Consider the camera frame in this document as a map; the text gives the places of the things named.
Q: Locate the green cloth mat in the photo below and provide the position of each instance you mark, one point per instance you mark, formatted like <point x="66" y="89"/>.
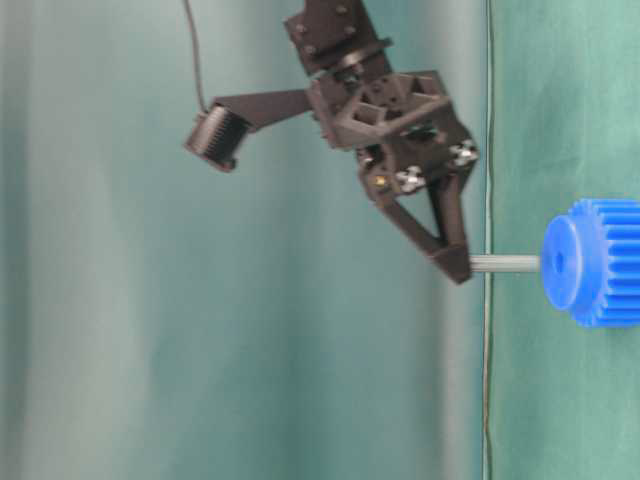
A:
<point x="563" y="399"/>

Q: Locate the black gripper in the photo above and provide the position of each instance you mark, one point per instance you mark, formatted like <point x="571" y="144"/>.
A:
<point x="407" y="138"/>

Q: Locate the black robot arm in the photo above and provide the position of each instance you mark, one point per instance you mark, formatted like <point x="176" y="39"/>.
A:
<point x="337" y="45"/>

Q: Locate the grey metal shaft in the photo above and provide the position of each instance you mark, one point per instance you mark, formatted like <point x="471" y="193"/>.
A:
<point x="504" y="263"/>

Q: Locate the green background curtain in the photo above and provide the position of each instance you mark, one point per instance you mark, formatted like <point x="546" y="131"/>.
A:
<point x="161" y="319"/>

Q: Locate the blue plastic gear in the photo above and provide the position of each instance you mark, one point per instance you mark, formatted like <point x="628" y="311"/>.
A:
<point x="589" y="263"/>

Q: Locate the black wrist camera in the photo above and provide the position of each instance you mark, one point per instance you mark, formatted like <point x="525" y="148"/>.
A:
<point x="216" y="136"/>

